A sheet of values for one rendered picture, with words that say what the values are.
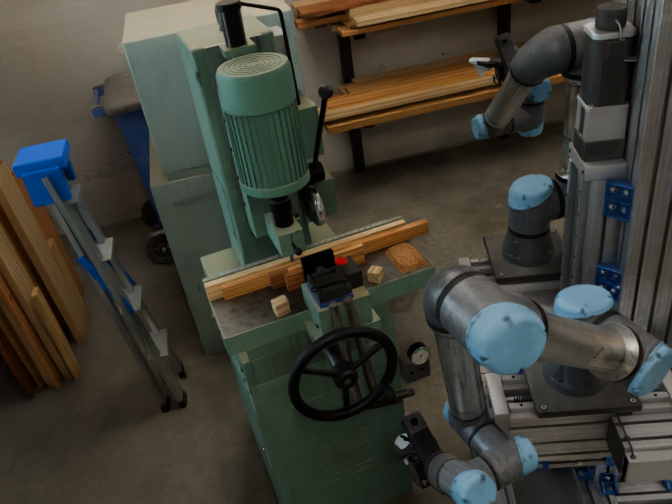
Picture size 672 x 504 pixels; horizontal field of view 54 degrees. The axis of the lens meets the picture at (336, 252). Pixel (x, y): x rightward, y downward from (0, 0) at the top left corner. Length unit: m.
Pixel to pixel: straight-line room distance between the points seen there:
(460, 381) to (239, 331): 0.63
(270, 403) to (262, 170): 0.66
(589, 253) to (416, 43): 2.72
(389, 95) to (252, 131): 2.23
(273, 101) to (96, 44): 2.47
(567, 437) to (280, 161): 0.94
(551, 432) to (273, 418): 0.75
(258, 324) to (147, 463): 1.16
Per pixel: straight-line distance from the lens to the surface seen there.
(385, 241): 1.89
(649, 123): 1.47
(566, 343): 1.21
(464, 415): 1.41
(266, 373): 1.80
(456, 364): 1.29
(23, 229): 3.09
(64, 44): 3.93
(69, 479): 2.83
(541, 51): 1.71
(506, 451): 1.39
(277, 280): 1.80
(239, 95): 1.52
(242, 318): 1.74
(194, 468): 2.64
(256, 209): 1.81
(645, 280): 1.68
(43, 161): 2.32
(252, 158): 1.58
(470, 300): 1.08
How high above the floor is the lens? 1.96
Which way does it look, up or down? 34 degrees down
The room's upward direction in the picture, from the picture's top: 9 degrees counter-clockwise
